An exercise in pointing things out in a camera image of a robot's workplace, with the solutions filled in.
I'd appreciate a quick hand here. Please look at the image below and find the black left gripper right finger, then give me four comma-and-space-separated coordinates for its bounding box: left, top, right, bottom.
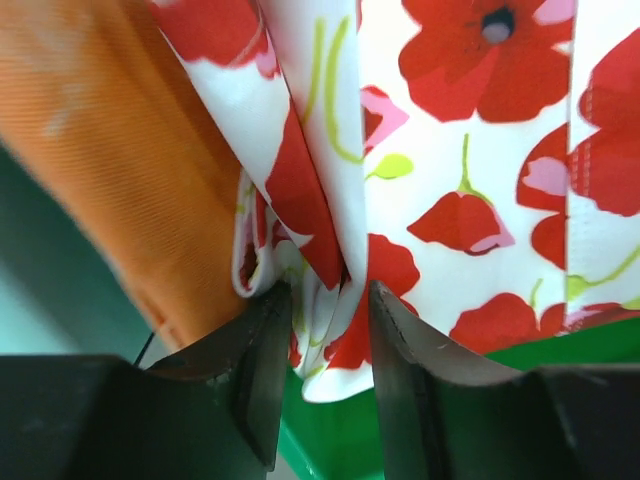
368, 281, 639, 479

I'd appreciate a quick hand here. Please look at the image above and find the red poppy floral garment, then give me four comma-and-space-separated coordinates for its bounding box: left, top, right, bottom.
150, 1, 639, 403

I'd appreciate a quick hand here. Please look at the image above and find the green plastic tray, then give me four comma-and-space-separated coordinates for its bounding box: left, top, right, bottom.
278, 319, 639, 479

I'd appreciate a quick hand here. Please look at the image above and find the orange white tie-dye garment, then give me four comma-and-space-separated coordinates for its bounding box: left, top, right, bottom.
1, 1, 245, 350

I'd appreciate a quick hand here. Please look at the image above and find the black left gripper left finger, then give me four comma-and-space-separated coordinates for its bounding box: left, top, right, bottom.
1, 283, 292, 479

